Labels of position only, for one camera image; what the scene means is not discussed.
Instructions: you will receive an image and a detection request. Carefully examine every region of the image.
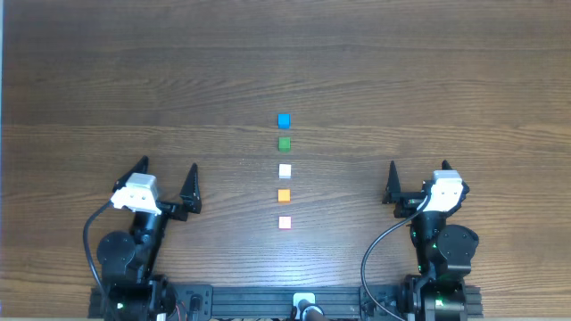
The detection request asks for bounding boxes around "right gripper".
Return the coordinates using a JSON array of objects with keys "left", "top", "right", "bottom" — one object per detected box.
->
[{"left": 382, "top": 159, "right": 454, "bottom": 218}]

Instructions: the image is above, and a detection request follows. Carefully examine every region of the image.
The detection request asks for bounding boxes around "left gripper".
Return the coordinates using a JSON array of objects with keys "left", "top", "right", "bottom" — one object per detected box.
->
[{"left": 112, "top": 155, "right": 203, "bottom": 223}]

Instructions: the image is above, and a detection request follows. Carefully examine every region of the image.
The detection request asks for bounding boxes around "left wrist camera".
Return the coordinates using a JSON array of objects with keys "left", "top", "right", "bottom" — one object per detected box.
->
[{"left": 110, "top": 172, "right": 162, "bottom": 217}]

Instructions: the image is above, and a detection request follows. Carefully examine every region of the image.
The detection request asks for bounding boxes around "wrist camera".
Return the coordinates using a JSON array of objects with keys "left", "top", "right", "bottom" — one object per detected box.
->
[
  {"left": 426, "top": 169, "right": 464, "bottom": 213},
  {"left": 110, "top": 172, "right": 162, "bottom": 217}
]

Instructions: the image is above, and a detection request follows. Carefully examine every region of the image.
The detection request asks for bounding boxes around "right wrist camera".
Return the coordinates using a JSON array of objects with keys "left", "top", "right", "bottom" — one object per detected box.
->
[{"left": 426, "top": 169, "right": 464, "bottom": 213}]

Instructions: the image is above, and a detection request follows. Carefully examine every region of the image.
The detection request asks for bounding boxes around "black cable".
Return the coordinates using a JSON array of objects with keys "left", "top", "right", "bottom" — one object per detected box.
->
[
  {"left": 360, "top": 193, "right": 433, "bottom": 321},
  {"left": 82, "top": 200, "right": 117, "bottom": 321}
]

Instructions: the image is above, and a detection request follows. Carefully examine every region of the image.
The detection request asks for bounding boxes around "mounting rail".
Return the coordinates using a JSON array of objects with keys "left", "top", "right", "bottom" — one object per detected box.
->
[{"left": 87, "top": 284, "right": 484, "bottom": 321}]

